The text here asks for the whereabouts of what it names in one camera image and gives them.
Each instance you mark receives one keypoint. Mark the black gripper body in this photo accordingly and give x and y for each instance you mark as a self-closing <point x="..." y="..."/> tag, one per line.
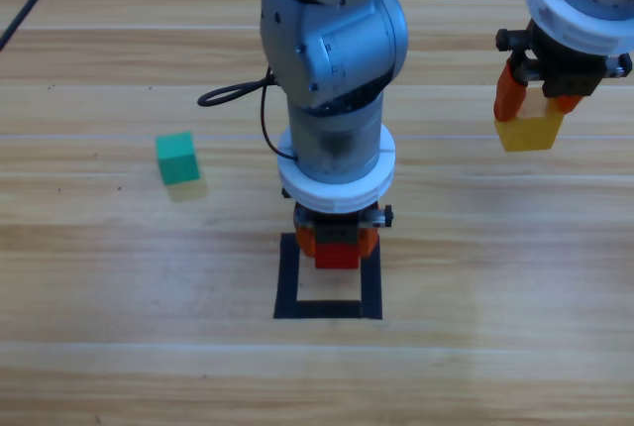
<point x="569" y="69"/>
<point x="337" y="234"/>

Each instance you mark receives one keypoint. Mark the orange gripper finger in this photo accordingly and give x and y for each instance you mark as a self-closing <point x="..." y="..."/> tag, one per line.
<point x="509" y="96"/>
<point x="368" y="242"/>
<point x="565" y="103"/>
<point x="307" y="243"/>

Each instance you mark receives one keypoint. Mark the red wooden cube block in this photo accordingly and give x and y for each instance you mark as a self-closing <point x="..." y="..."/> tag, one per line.
<point x="337" y="256"/>

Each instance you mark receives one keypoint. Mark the yellow wooden cube block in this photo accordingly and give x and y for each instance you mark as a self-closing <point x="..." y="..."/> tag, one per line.
<point x="527" y="134"/>

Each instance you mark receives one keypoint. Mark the green wooden cube block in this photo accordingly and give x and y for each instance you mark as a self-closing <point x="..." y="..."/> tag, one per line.
<point x="177" y="158"/>

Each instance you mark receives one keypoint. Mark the black tape square outline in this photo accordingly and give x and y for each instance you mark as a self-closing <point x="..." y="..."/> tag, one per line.
<point x="287" y="287"/>

